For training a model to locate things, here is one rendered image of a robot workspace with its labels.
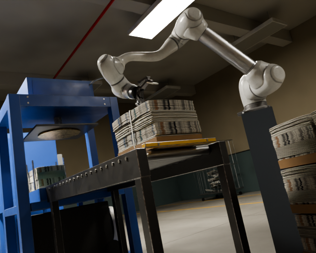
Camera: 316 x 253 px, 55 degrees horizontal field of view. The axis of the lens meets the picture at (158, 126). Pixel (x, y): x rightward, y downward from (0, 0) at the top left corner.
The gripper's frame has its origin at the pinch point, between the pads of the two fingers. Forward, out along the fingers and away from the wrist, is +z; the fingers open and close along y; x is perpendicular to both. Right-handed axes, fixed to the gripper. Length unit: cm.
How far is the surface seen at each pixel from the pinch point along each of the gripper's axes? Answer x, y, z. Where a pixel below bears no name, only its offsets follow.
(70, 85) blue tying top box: -8, 7, -142
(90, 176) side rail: 28, 46, -12
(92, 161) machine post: -39, 88, -155
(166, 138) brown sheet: 8.2, 16.6, 24.8
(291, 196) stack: -51, 42, 57
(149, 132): 13.4, 15.1, 17.9
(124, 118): 14.3, 12.4, -4.5
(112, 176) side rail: 27.4, 37.4, 10.9
